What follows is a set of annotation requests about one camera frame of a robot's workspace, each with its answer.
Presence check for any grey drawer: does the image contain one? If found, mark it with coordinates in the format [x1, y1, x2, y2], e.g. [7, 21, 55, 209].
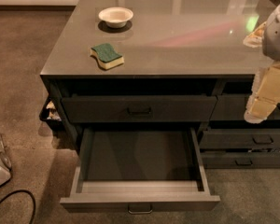
[201, 151, 280, 169]
[61, 95, 217, 123]
[211, 94, 280, 121]
[200, 129, 280, 149]
[60, 129, 220, 215]

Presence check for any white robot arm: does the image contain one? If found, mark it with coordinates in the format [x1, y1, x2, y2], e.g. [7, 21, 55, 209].
[243, 4, 280, 124]

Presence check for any dark grey drawer cabinet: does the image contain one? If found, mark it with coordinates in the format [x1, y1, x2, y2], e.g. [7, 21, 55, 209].
[39, 0, 280, 170]

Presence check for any green and yellow sponge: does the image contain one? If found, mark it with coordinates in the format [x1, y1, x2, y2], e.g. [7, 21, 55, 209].
[90, 43, 124, 70]

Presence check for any white ceramic bowl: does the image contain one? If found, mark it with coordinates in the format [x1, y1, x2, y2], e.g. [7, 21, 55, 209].
[98, 7, 133, 29]

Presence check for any black bin beside cabinet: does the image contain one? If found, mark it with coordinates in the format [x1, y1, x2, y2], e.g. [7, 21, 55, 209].
[39, 97, 63, 132]

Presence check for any black cable on floor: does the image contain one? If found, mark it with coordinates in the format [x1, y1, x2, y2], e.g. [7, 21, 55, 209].
[0, 189, 37, 224]

